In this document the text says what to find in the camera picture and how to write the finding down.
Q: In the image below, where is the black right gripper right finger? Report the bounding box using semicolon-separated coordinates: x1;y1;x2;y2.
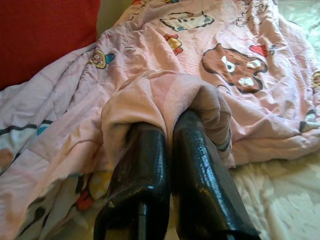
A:
172;109;261;240

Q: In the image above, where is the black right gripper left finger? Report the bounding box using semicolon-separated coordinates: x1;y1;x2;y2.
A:
93;122;172;240

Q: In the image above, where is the pink cartoon print blanket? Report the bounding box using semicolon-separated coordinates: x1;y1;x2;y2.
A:
0;0;320;240

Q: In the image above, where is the red pillow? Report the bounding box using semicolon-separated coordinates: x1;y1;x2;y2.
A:
0;0;102;91

